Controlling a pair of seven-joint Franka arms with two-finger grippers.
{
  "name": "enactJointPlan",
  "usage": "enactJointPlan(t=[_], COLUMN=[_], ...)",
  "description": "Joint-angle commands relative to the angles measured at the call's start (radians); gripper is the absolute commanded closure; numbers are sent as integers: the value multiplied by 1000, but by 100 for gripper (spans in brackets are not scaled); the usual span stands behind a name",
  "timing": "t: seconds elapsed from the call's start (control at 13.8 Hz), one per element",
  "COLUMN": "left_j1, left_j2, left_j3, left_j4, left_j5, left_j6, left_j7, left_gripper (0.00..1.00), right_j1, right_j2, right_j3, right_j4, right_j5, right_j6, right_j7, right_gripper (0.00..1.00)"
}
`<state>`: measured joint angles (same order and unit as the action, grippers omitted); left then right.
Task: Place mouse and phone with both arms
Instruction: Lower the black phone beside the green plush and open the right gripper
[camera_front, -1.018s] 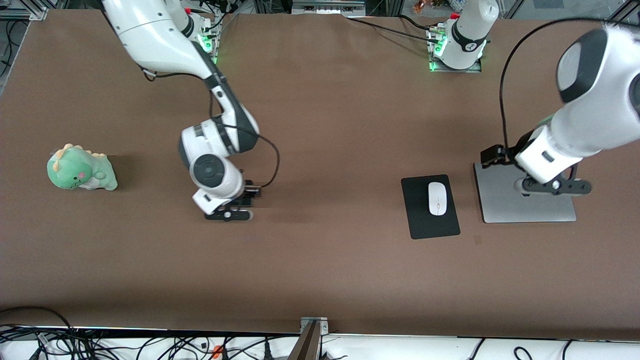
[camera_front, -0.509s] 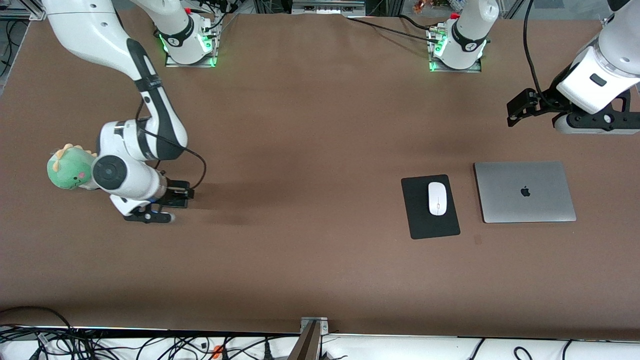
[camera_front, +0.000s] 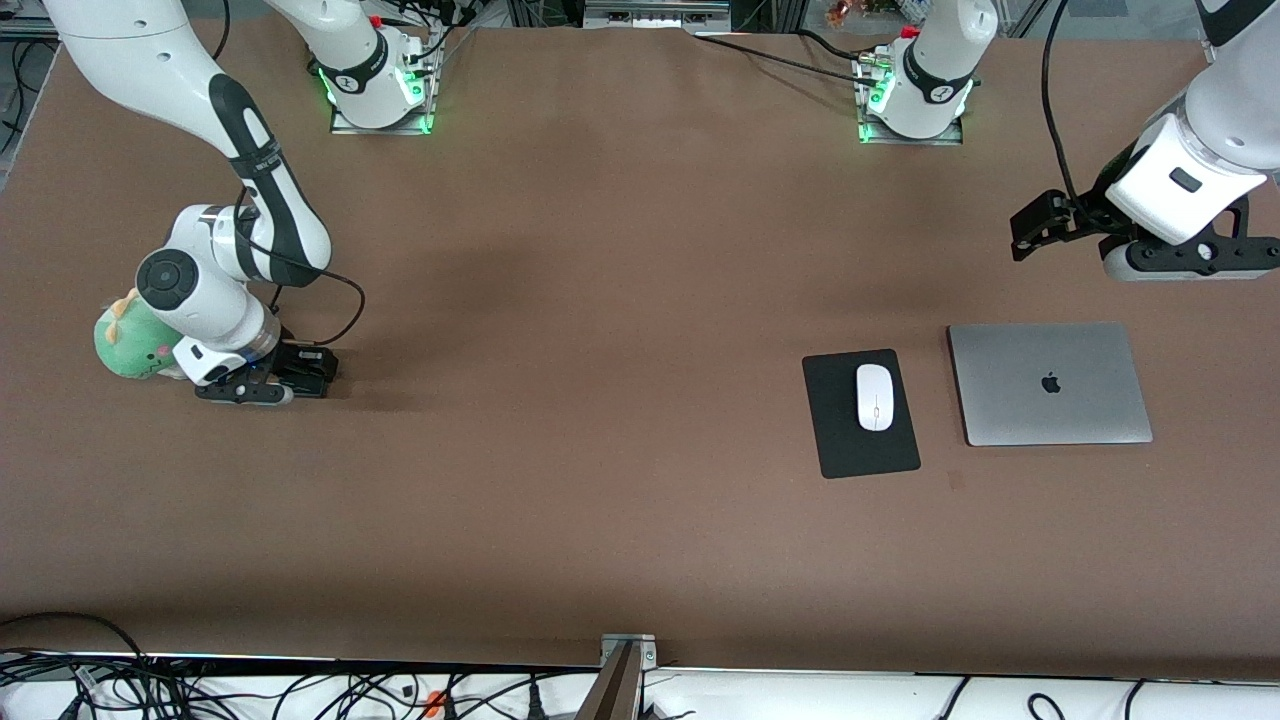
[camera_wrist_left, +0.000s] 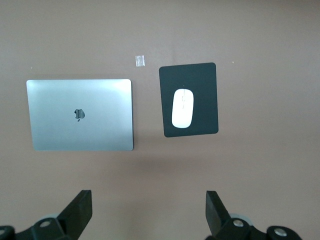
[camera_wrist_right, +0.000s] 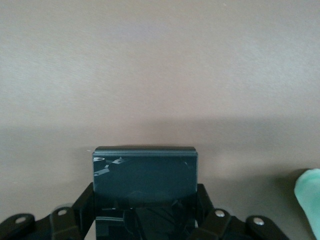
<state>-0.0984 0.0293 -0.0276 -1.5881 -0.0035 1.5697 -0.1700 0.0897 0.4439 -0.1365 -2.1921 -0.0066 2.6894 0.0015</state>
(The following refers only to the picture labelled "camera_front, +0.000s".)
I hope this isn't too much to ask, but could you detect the white computer mouse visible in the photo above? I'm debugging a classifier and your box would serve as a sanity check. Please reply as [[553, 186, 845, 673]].
[[855, 363, 896, 432]]

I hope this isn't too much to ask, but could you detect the black mouse pad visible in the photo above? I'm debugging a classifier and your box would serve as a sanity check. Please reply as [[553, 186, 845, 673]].
[[801, 348, 922, 480]]

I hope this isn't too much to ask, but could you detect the green plush dinosaur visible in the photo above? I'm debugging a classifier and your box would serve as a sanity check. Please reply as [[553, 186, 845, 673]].
[[93, 288, 196, 382]]

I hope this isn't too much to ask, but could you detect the silver laptop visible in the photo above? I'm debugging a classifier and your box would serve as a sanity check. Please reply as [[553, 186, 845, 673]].
[[947, 321, 1155, 447]]

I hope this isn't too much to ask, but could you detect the white lower panel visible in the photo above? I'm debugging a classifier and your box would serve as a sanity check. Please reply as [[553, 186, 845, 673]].
[[0, 655, 1280, 720]]

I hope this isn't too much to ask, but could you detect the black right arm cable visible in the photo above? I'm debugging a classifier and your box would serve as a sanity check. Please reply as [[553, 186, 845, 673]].
[[233, 185, 366, 349]]

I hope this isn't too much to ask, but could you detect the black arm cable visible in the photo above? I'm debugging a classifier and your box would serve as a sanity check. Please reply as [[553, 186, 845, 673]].
[[1040, 0, 1086, 211], [233, 185, 366, 349]]

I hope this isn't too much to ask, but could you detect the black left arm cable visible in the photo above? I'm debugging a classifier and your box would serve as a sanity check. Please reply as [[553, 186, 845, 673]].
[[1040, 0, 1086, 211]]

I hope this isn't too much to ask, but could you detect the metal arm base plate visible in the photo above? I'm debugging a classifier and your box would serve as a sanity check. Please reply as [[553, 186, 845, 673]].
[[329, 95, 436, 136], [858, 112, 965, 147]]

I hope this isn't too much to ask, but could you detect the short black table cable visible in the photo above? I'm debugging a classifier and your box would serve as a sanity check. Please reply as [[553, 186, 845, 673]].
[[795, 28, 869, 59]]

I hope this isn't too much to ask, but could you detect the black floor cable loop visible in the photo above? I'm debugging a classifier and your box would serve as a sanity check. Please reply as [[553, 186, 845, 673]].
[[0, 612, 151, 666]]

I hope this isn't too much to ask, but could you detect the long black table cable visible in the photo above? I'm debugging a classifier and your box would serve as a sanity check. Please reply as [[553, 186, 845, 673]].
[[688, 33, 886, 81]]

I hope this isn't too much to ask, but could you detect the metal table edge bracket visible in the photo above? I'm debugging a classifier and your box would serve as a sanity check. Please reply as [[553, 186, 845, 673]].
[[600, 633, 658, 669]]

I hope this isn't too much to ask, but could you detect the grey camera mount pole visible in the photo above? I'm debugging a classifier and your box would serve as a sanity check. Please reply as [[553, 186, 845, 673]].
[[575, 640, 641, 720]]

